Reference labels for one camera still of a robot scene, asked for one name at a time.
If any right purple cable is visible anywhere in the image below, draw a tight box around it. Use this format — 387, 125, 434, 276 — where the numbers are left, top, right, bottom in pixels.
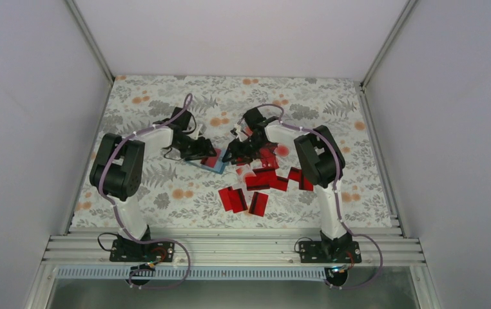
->
236, 103, 385, 292

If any red card right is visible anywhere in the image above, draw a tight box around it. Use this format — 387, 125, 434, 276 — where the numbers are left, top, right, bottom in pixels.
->
287, 167, 314, 191

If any red card with stripe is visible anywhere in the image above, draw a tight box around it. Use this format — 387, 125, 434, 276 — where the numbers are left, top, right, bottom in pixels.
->
200, 156, 218, 168

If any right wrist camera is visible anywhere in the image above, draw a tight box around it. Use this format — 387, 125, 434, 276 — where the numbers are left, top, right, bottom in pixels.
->
231, 124, 248, 142

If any red card centre pile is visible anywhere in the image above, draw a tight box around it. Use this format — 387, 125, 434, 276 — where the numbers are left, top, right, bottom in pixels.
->
259, 154, 279, 169

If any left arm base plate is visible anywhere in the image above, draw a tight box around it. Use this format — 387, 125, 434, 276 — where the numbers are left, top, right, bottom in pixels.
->
109, 239, 175, 263

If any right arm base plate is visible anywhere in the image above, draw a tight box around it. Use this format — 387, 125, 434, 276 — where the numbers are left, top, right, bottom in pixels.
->
296, 240, 362, 264

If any red card front left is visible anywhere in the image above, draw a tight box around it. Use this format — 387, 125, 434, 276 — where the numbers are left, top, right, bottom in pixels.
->
218, 187, 248, 213

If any floral table mat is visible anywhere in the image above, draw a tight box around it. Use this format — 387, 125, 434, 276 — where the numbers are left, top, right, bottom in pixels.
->
71, 75, 394, 229

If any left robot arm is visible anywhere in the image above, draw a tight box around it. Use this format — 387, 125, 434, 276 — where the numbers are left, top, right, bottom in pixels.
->
90, 108, 217, 261

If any white card red dot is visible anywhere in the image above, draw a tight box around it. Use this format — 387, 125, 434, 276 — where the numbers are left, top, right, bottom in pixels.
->
274, 144, 290, 157

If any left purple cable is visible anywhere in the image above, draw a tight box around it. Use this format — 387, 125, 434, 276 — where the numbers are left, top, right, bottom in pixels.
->
97, 93, 194, 291

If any aluminium rail frame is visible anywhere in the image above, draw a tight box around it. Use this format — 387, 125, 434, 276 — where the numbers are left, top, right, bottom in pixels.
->
42, 227, 426, 267

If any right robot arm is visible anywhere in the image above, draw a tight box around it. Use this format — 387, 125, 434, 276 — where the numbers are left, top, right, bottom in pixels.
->
222, 108, 352, 262

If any perforated cable tray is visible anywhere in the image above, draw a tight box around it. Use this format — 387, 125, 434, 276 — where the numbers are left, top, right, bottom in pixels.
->
55, 265, 325, 281

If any teal leather card holder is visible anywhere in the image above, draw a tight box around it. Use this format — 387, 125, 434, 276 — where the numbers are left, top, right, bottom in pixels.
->
186, 148, 228, 174

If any red card front middle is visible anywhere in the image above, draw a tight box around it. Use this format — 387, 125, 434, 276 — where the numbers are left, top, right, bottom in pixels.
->
249, 192, 269, 217

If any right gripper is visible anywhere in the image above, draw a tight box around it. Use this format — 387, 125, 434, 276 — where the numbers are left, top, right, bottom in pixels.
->
222, 135, 267, 165

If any purple cable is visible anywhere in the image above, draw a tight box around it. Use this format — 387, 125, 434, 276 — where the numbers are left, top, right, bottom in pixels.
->
97, 93, 194, 291
236, 103, 385, 292

